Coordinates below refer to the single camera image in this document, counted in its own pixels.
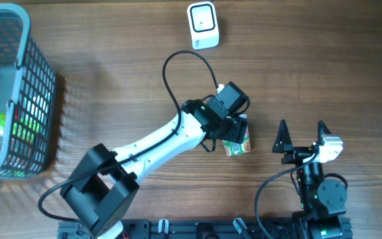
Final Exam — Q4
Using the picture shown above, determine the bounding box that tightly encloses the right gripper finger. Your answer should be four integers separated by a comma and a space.
272, 119, 292, 153
317, 120, 331, 143

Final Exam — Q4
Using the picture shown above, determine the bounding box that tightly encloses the grey plastic shopping basket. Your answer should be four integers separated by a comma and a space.
0, 3, 57, 180

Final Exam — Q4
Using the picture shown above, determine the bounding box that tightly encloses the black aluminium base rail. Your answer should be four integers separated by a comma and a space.
57, 217, 353, 239

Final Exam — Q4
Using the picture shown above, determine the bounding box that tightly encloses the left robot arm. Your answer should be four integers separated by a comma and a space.
60, 82, 249, 238

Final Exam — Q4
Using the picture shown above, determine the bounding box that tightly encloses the white barcode scanner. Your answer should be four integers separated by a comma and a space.
186, 1, 220, 50

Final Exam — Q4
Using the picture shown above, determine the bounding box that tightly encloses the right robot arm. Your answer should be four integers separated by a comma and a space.
272, 120, 352, 239

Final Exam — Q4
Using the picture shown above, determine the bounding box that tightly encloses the cup noodles container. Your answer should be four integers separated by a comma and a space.
222, 114, 251, 157

